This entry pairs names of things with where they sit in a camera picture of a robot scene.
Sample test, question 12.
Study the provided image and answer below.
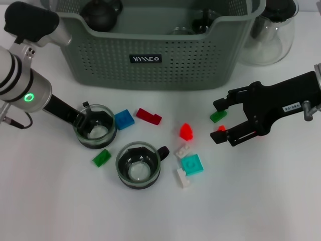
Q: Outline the white studded toy brick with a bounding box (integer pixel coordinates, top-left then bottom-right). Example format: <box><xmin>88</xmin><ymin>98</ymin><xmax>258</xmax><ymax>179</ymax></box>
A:
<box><xmin>175</xmin><ymin>144</ymin><xmax>194</xmax><ymax>159</ymax></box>

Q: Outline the glass teacup with black sleeve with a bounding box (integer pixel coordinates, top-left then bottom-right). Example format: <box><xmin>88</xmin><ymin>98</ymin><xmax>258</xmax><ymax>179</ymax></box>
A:
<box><xmin>170</xmin><ymin>26</ymin><xmax>198</xmax><ymax>36</ymax></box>
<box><xmin>73</xmin><ymin>101</ymin><xmax>118</xmax><ymax>150</ymax></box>
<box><xmin>115</xmin><ymin>141</ymin><xmax>170</xmax><ymax>190</ymax></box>
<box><xmin>192</xmin><ymin>9</ymin><xmax>218</xmax><ymax>35</ymax></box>

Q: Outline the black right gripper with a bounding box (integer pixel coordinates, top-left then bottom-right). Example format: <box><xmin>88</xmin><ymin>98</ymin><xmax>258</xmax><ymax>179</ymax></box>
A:
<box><xmin>210</xmin><ymin>71</ymin><xmax>321</xmax><ymax>148</ymax></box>

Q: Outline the dark red toy brick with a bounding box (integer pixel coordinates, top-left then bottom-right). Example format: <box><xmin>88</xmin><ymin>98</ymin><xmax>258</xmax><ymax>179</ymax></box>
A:
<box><xmin>136</xmin><ymin>107</ymin><xmax>163</xmax><ymax>126</ymax></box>

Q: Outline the right gripper silver fitting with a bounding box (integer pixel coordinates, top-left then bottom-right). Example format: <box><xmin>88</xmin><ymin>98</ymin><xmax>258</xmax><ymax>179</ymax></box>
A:
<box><xmin>302</xmin><ymin>100</ymin><xmax>321</xmax><ymax>123</ymax></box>

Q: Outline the green rectangular toy brick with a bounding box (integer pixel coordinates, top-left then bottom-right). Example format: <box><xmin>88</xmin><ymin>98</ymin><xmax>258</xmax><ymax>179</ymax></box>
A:
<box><xmin>92</xmin><ymin>148</ymin><xmax>112</xmax><ymax>168</ymax></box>
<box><xmin>209</xmin><ymin>109</ymin><xmax>228</xmax><ymax>124</ymax></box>

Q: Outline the white notched toy brick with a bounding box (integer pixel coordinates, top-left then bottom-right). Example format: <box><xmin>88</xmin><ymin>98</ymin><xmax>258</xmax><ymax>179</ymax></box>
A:
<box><xmin>175</xmin><ymin>168</ymin><xmax>191</xmax><ymax>189</ymax></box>

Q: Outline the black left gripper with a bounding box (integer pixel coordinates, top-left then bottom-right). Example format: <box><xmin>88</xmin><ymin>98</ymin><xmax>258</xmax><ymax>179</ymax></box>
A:
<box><xmin>42</xmin><ymin>94</ymin><xmax>87</xmax><ymax>131</ymax></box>

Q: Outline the orange-red sloped toy brick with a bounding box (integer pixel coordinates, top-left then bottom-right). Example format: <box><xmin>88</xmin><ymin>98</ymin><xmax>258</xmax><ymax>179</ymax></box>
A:
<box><xmin>179</xmin><ymin>122</ymin><xmax>194</xmax><ymax>141</ymax></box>

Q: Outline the black round teapot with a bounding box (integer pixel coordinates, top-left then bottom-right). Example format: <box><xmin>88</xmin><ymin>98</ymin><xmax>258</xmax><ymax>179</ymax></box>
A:
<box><xmin>80</xmin><ymin>0</ymin><xmax>123</xmax><ymax>33</ymax></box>

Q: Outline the grey-green perforated storage bin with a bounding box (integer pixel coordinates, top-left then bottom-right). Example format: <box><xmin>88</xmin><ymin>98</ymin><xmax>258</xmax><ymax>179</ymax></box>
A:
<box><xmin>35</xmin><ymin>0</ymin><xmax>266</xmax><ymax>91</ymax></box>

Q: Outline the glass carafe with black lid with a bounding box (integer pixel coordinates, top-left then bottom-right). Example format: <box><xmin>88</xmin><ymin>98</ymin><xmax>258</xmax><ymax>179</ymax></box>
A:
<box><xmin>239</xmin><ymin>0</ymin><xmax>300</xmax><ymax>66</ymax></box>

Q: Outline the teal square toy brick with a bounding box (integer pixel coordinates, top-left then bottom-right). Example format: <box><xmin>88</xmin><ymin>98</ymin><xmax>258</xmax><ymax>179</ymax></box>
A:
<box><xmin>180</xmin><ymin>153</ymin><xmax>204</xmax><ymax>176</ymax></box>

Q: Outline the blue square toy brick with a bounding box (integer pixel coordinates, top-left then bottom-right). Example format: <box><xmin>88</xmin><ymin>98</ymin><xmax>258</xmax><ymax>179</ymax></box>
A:
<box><xmin>114</xmin><ymin>109</ymin><xmax>135</xmax><ymax>131</ymax></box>

